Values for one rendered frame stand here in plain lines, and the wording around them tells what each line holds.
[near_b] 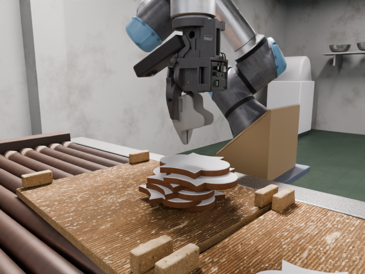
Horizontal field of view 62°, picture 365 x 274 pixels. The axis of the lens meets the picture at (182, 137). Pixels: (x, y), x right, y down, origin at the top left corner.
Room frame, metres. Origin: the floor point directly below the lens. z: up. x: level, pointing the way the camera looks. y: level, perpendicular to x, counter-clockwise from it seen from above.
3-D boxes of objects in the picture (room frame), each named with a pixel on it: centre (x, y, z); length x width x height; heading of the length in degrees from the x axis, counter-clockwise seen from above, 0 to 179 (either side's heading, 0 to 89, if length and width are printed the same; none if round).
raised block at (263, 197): (0.52, -0.15, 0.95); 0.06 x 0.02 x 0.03; 134
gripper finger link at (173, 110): (0.53, 0.01, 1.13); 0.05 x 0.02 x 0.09; 148
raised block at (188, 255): (0.31, 0.00, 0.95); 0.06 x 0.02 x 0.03; 136
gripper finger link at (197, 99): (0.55, -0.03, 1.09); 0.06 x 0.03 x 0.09; 58
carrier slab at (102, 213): (0.57, 0.08, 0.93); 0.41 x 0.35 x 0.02; 44
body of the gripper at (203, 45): (0.53, -0.02, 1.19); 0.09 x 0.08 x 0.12; 58
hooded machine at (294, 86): (6.33, -2.25, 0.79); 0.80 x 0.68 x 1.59; 139
